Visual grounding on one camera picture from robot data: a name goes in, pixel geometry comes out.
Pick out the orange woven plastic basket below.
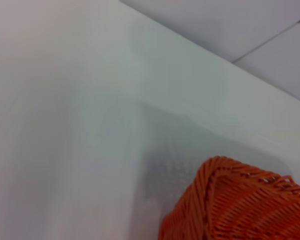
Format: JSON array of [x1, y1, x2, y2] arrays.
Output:
[[157, 155, 300, 240]]

